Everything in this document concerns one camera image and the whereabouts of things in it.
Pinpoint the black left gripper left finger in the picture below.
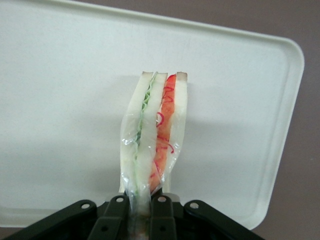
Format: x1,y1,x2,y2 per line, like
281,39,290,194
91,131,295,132
0,194,132,240

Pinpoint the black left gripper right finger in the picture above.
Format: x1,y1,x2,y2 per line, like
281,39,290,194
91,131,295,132
149,194,266,240

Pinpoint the triangle sandwich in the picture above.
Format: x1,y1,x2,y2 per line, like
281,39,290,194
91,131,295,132
118,70,189,240

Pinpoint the cream plastic tray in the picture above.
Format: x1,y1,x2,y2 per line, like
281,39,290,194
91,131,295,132
0,0,305,230

